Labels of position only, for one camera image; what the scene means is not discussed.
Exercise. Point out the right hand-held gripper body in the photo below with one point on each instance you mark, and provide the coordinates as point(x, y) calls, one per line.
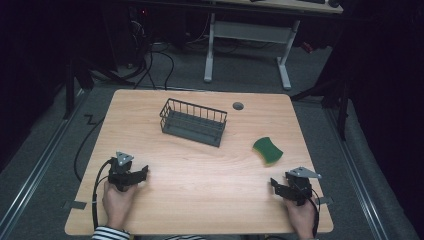
point(300, 186)

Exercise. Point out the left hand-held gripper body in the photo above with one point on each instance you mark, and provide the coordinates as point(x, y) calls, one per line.
point(120, 173)

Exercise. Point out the person's right hand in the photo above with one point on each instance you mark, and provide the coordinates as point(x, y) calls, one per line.
point(301, 218)

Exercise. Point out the person's left hand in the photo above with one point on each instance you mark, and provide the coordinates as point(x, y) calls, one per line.
point(116, 205)

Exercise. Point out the grey tape piece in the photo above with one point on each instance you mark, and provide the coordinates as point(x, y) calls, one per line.
point(326, 200)
point(75, 204)

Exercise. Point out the green and yellow sponge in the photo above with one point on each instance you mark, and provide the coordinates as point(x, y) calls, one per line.
point(267, 150)

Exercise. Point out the grey table grommet hole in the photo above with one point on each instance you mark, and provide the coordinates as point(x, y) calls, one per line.
point(238, 106)

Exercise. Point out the black metal stand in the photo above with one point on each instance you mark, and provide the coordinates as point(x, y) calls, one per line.
point(341, 110)
point(69, 90)

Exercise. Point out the dark computer tower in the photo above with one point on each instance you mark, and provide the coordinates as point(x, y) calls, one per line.
point(128, 33)

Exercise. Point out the white-legged wooden desk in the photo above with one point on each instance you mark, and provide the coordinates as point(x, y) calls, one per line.
point(253, 31)

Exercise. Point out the metal floor rail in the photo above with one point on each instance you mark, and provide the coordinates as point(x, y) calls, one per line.
point(36, 173)
point(358, 180)

